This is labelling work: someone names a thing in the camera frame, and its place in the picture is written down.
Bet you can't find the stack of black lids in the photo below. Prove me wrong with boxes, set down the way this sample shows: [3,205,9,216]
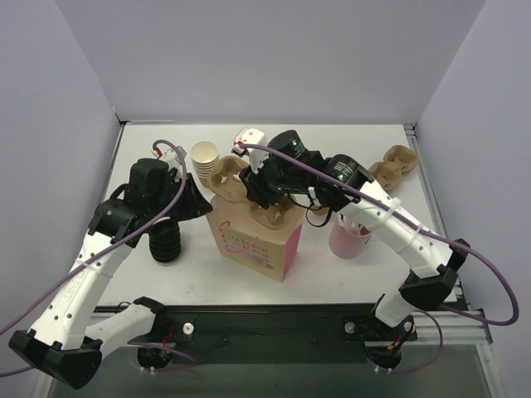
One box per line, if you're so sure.
[149,219,182,264]

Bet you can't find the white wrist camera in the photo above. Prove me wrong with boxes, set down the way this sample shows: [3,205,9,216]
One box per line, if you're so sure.
[231,128,268,174]
[152,146,187,181]

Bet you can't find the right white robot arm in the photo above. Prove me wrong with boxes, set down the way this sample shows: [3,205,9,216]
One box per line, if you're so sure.
[232,129,466,338]

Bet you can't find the single pulp cup carrier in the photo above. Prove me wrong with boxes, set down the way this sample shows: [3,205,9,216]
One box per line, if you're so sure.
[207,156,303,231]

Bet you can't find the pink cup holding straws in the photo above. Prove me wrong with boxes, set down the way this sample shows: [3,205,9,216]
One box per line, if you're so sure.
[328,219,372,260]

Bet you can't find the cakes paper gift bag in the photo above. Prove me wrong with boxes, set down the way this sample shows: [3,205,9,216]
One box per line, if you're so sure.
[207,196,304,282]

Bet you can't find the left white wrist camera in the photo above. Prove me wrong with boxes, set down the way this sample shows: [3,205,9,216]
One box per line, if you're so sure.
[152,146,187,181]

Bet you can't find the stack of brown paper cups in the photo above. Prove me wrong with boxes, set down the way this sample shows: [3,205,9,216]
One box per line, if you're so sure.
[191,141,219,188]

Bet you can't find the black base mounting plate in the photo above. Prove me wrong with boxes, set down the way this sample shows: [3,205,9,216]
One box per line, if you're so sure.
[136,303,417,367]

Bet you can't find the single brown paper cup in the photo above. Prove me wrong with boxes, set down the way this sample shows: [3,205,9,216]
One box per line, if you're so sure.
[312,207,329,216]

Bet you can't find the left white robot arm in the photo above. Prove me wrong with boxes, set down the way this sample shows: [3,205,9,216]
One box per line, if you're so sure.
[9,155,212,389]

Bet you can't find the brown pulp cup carrier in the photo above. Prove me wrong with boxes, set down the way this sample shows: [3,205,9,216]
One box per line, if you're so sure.
[369,145,419,192]

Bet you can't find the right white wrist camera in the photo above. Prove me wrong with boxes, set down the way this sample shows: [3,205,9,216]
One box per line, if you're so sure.
[231,128,268,174]

